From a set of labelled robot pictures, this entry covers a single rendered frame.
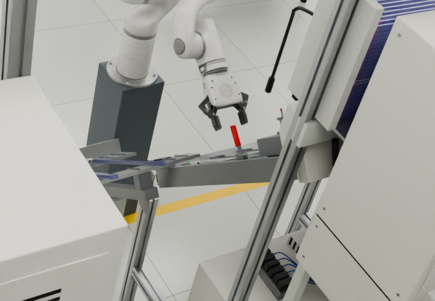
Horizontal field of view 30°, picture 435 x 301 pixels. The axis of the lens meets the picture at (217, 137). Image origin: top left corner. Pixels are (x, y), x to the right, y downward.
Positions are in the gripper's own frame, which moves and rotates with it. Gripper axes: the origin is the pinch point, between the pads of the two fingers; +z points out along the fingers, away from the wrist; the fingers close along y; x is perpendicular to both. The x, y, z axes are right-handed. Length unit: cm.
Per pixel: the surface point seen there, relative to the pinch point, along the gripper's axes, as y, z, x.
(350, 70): -11, 5, -68
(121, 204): -31.4, 13.1, 19.7
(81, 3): 63, -116, 208
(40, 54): 22, -84, 185
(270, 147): -6.0, 11.9, -23.9
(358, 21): -11, -4, -75
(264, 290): 3, 50, 15
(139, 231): -14, 21, 51
